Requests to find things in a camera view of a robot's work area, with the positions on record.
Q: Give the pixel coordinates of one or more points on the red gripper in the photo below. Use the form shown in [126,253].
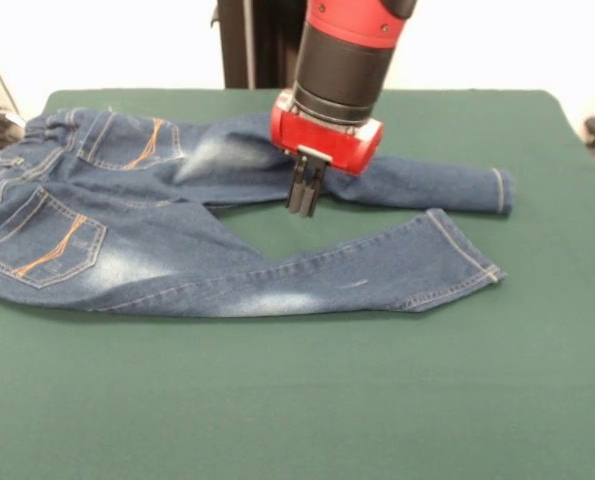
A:
[322,140]

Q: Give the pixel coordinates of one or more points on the blue denim jeans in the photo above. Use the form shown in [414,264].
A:
[152,240]

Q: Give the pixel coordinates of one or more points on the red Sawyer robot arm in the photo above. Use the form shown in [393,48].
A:
[347,55]

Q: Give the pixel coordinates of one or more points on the dark green table cloth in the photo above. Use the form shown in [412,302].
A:
[327,400]

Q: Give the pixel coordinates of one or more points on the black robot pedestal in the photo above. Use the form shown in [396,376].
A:
[257,45]

